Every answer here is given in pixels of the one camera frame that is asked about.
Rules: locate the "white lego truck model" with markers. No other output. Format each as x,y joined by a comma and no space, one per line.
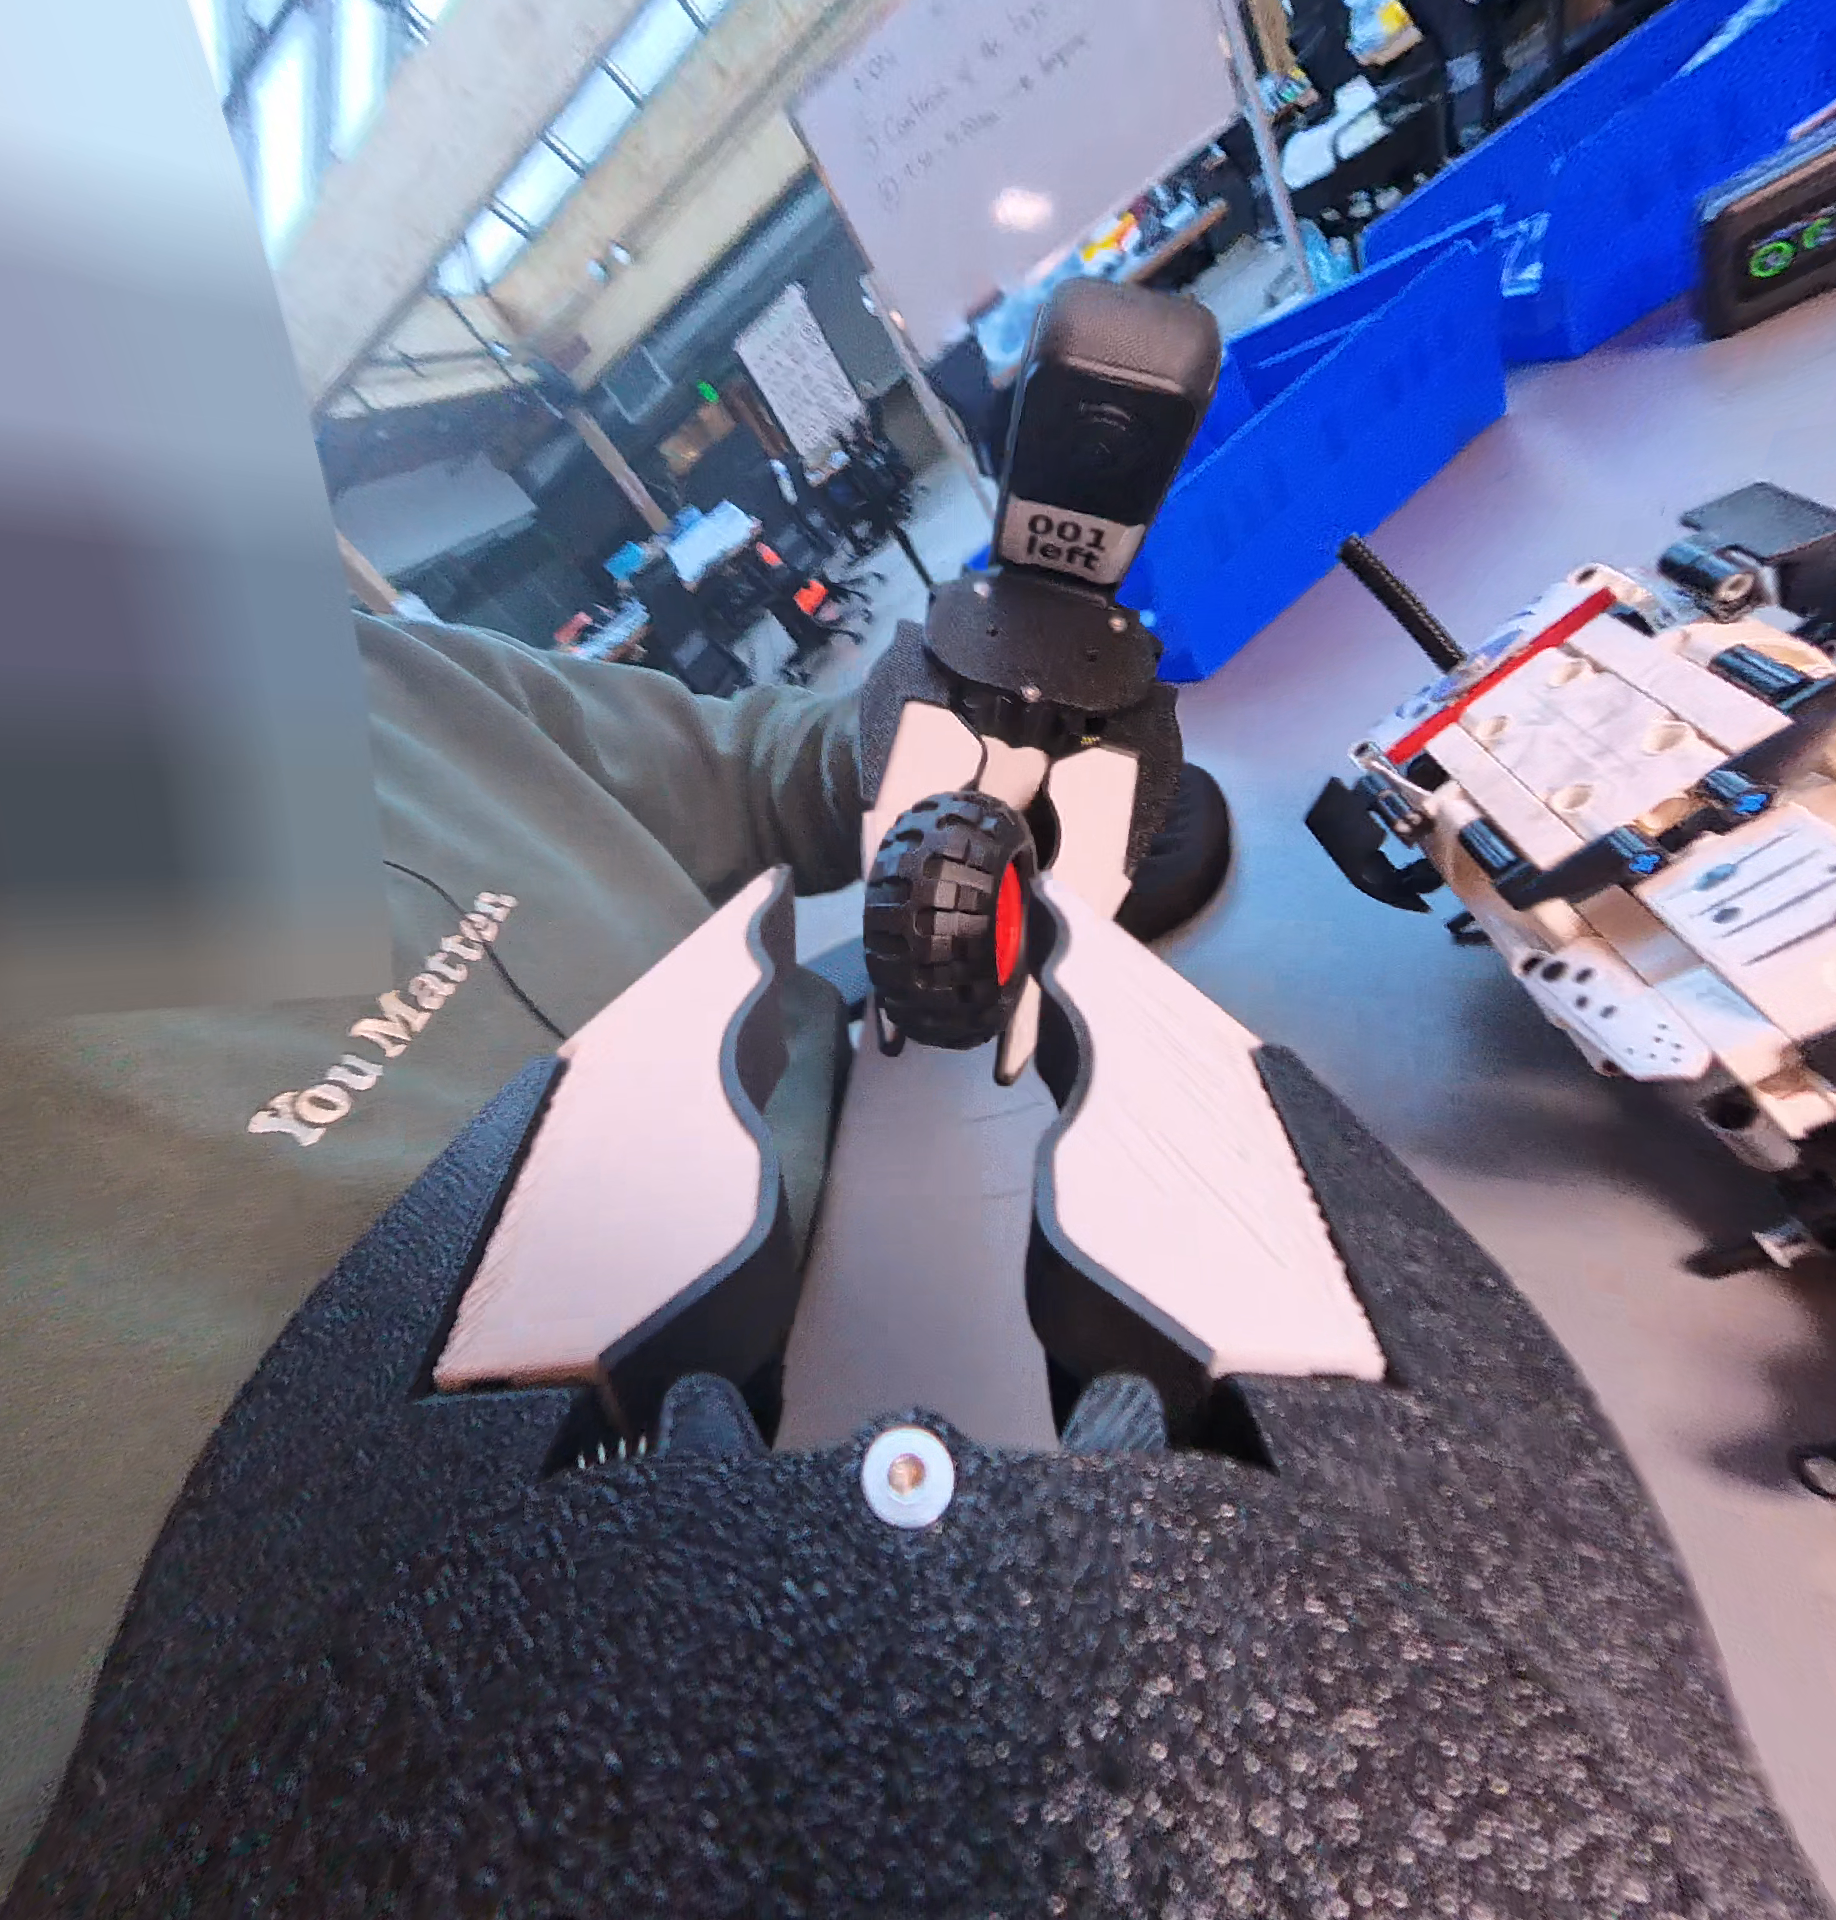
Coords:
1639,810

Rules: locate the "black quilted chair armrest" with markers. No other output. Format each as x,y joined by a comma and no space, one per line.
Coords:
1184,854

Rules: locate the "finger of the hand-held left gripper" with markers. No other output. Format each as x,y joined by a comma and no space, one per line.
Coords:
917,765
1084,841

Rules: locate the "small black device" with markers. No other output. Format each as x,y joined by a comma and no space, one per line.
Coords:
1793,225

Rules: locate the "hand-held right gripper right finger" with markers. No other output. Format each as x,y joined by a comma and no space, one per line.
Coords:
1205,1201

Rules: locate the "person's left forearm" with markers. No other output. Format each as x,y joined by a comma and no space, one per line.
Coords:
619,753

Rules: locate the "black lego wheel red hub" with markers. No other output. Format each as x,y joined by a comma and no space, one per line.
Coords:
935,914

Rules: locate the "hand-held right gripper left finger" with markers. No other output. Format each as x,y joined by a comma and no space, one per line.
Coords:
619,1201

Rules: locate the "whiteboard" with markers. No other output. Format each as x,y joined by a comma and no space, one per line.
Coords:
1007,136

